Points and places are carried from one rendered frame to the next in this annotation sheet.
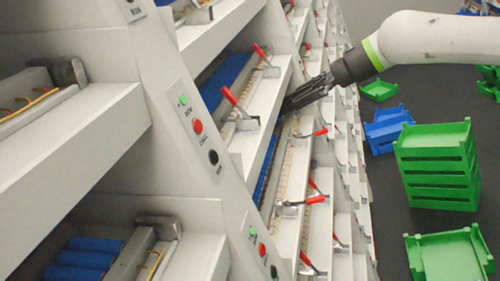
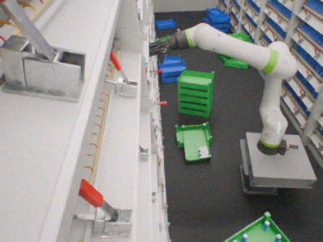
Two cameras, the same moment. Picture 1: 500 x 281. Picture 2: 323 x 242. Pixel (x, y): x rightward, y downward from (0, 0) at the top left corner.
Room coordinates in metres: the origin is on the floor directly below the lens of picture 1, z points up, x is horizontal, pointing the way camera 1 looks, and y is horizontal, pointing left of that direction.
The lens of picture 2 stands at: (-0.21, 0.26, 1.60)
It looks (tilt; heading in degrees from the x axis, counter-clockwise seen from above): 41 degrees down; 328
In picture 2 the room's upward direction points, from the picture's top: 1 degrees clockwise
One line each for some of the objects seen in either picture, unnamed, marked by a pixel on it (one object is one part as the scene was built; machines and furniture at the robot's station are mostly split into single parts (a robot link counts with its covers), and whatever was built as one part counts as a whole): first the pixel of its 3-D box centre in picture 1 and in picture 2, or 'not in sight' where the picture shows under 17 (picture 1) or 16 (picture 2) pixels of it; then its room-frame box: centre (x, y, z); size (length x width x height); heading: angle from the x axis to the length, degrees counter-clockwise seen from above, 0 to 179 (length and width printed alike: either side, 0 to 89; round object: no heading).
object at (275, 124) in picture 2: not in sight; (273, 128); (0.48, -0.75, 0.53); 0.16 x 0.13 x 0.19; 147
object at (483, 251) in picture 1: (446, 251); (193, 134); (1.11, -0.55, 0.04); 0.30 x 0.20 x 0.08; 67
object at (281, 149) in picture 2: not in sight; (277, 145); (0.43, -0.78, 0.40); 0.26 x 0.15 x 0.06; 47
